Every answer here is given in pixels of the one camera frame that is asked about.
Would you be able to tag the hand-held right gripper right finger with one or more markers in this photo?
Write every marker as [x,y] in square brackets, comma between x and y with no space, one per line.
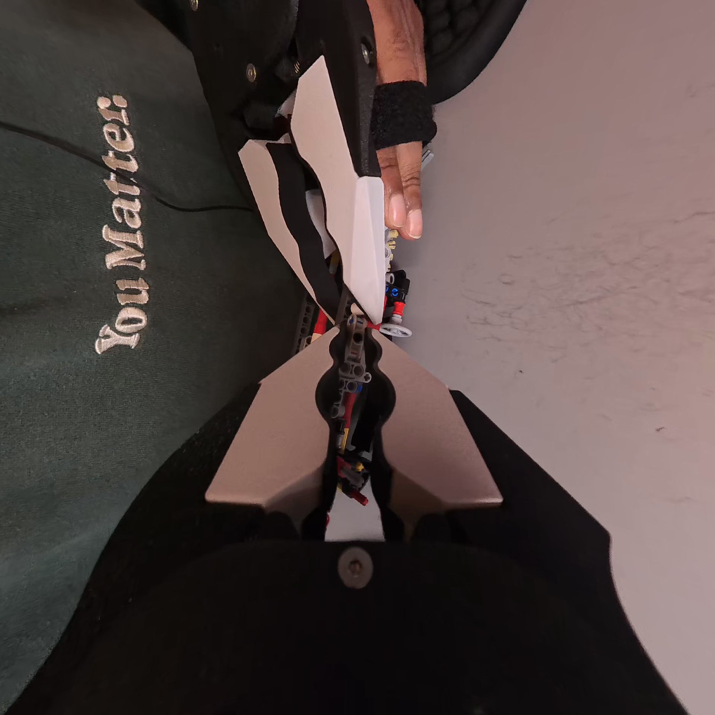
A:
[441,447]

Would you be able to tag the person's left hand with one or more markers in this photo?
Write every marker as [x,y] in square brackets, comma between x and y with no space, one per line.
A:
[399,44]

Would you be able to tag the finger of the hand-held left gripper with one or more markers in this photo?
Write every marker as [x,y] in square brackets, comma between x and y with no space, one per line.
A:
[335,167]
[262,179]

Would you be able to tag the dark green embroidered sweatshirt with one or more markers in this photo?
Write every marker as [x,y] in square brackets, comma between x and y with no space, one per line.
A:
[84,419]

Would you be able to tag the black dimpled chair armrest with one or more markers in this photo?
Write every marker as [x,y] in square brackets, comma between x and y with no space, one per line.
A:
[469,50]

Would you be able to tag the multicoloured lego technic model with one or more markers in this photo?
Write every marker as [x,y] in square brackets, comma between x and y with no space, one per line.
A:
[352,368]

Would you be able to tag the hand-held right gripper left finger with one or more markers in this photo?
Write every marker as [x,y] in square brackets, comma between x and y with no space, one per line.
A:
[273,441]

